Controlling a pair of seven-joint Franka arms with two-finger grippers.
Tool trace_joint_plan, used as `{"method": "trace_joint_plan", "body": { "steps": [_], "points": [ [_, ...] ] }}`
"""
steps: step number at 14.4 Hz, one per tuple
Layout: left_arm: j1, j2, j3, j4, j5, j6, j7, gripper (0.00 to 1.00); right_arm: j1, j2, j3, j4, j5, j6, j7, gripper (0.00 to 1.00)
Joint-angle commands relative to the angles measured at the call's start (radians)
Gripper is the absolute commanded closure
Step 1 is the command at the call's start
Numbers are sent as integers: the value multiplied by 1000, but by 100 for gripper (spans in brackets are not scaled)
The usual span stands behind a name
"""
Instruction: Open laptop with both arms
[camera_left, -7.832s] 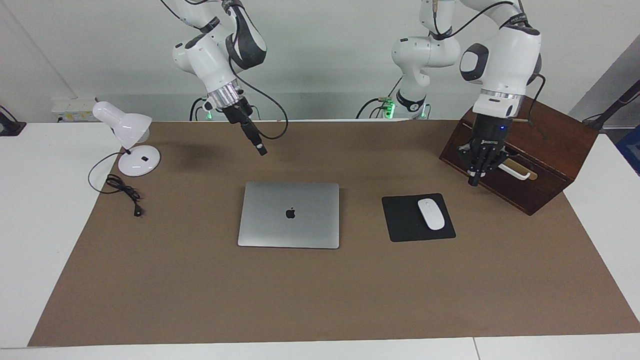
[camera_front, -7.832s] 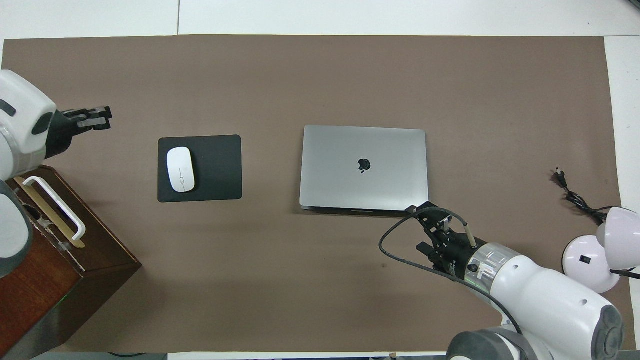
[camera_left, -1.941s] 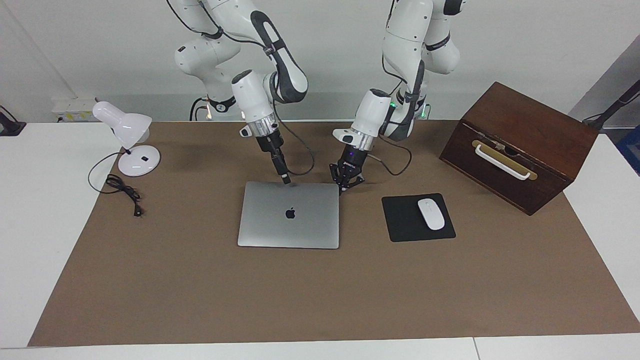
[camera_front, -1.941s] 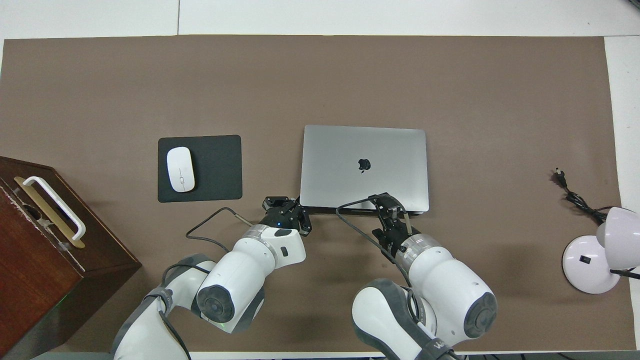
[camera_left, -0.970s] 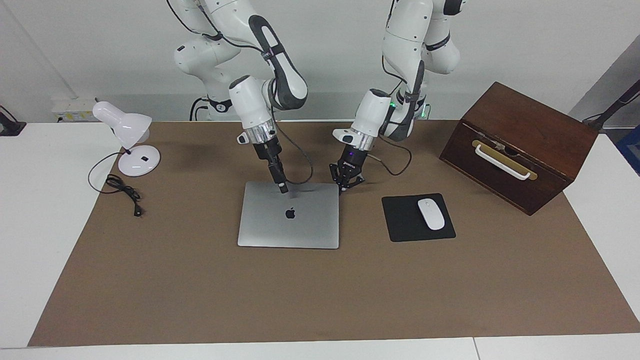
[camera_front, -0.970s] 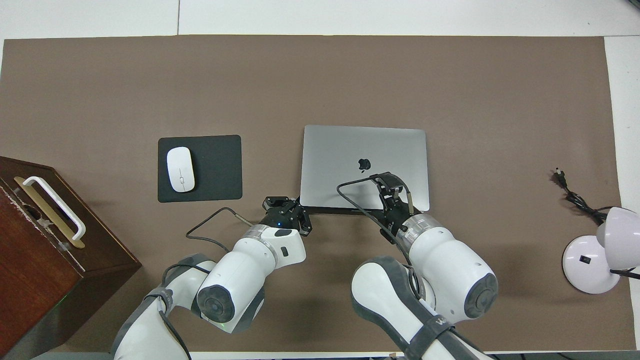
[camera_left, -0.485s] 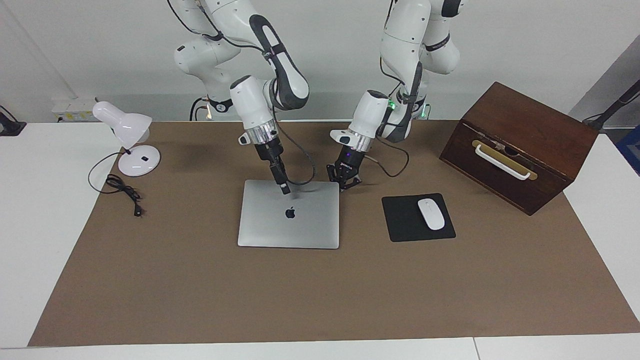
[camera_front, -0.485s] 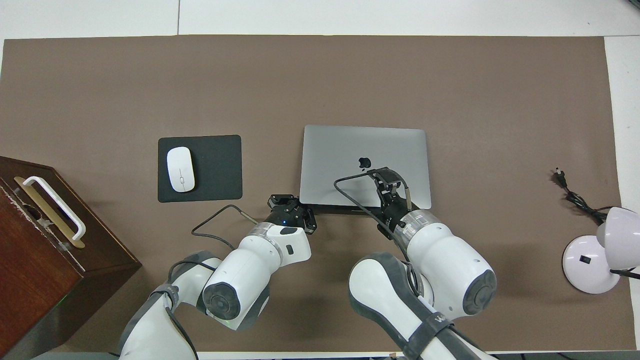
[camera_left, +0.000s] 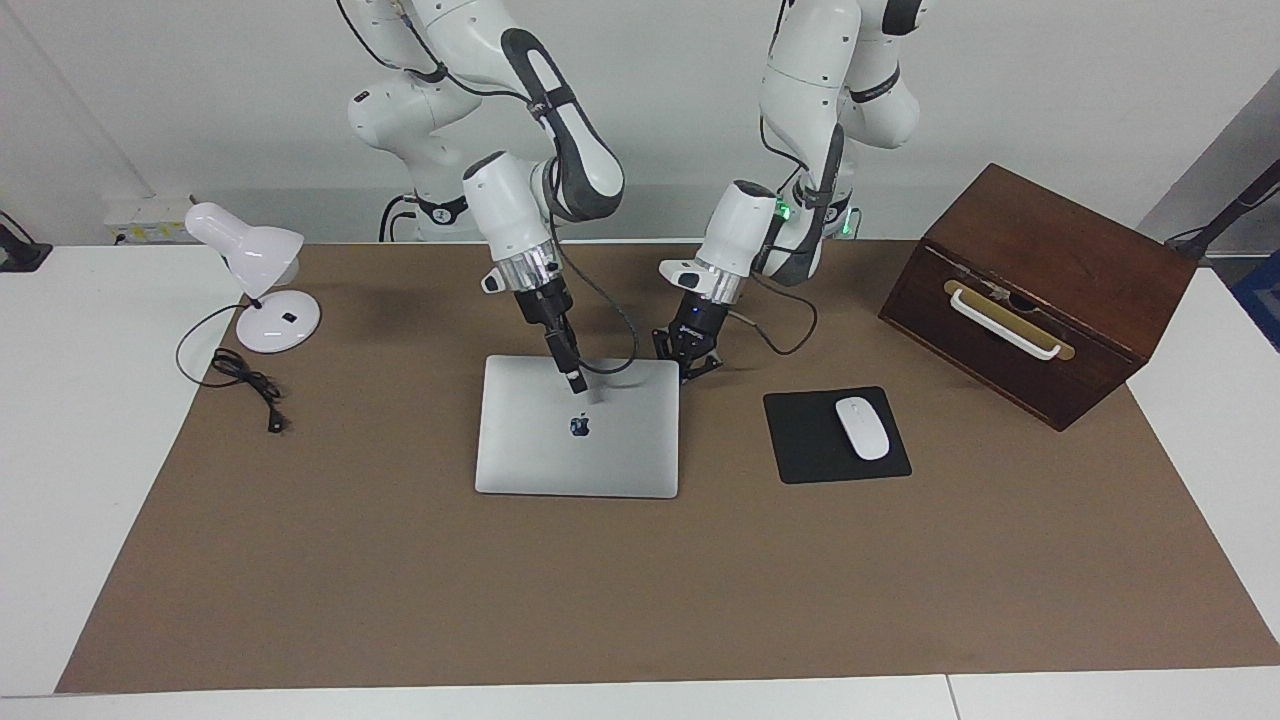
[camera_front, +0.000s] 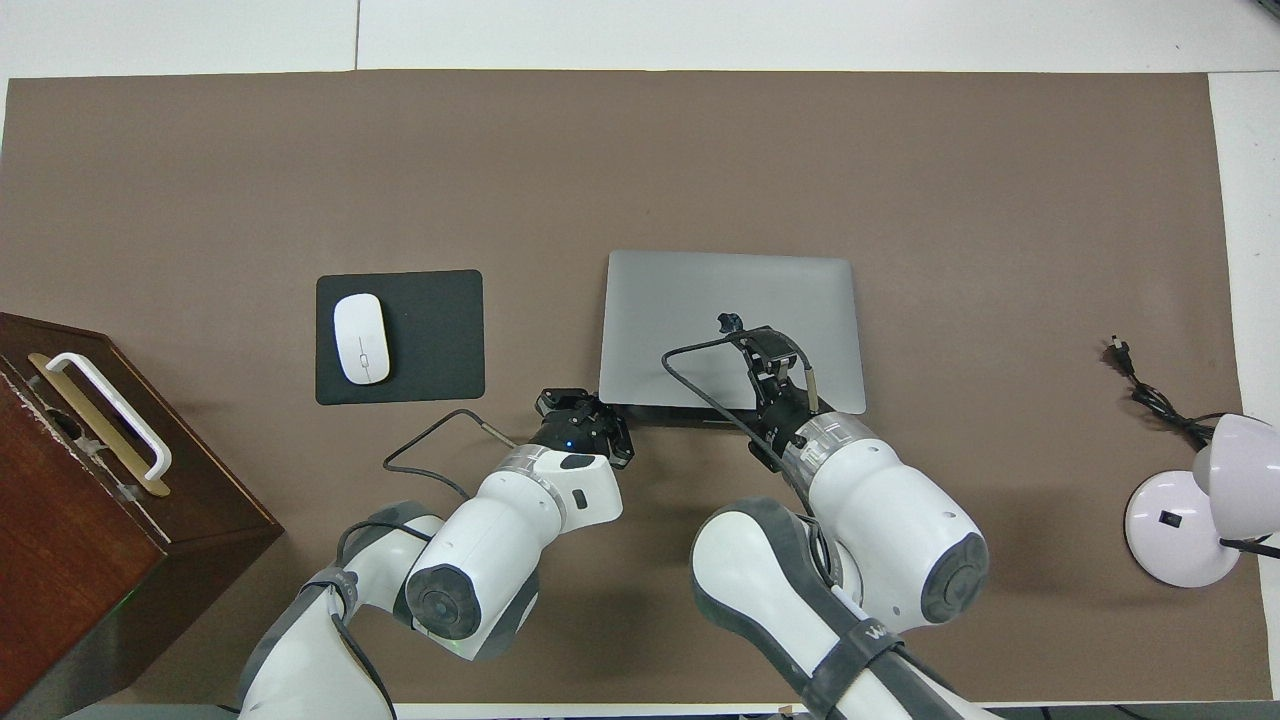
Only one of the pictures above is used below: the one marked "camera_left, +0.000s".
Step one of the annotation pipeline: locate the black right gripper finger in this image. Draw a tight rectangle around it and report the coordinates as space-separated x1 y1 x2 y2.
546 328 589 395

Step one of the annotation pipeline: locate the silver laptop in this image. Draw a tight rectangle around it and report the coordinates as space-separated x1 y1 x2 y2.
475 355 681 499

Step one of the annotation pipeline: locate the black mouse pad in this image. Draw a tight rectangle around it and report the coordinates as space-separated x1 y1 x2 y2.
763 386 913 485

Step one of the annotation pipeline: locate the white computer mouse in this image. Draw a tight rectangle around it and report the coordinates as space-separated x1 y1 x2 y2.
835 396 891 462

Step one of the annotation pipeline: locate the brown table mat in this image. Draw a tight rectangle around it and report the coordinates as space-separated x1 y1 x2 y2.
55 240 1280 694

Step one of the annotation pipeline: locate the white desk lamp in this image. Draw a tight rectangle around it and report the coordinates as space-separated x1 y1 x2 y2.
185 202 323 354

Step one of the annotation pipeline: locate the dark wooden box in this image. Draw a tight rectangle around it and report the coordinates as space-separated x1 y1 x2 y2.
878 163 1198 432

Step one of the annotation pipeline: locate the black stand foot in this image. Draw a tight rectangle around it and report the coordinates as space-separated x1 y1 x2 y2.
0 212 53 273

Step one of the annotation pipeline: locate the black tripod stand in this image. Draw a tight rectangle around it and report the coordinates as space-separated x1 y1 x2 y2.
1165 158 1280 263

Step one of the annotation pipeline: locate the blue crate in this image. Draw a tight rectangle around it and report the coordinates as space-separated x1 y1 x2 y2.
1232 250 1280 353

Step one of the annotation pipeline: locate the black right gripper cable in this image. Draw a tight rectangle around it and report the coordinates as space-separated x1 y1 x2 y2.
545 240 641 377

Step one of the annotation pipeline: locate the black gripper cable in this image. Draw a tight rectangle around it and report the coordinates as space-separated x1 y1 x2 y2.
545 240 641 377
728 270 819 357

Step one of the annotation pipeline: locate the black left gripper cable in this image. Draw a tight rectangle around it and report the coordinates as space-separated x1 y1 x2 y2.
728 270 819 357

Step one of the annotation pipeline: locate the black arm base cable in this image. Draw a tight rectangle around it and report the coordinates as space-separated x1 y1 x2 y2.
378 195 417 243

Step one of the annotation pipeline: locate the white box handle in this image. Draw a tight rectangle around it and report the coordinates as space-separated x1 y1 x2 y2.
948 288 1063 361

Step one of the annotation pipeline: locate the black lamp power cable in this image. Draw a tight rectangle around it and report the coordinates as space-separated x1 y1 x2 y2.
176 300 288 434

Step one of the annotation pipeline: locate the brass handle plate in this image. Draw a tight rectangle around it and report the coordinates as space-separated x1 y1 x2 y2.
943 279 1076 362

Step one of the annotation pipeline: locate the white wall power strip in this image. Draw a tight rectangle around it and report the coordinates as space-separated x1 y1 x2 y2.
104 195 193 246

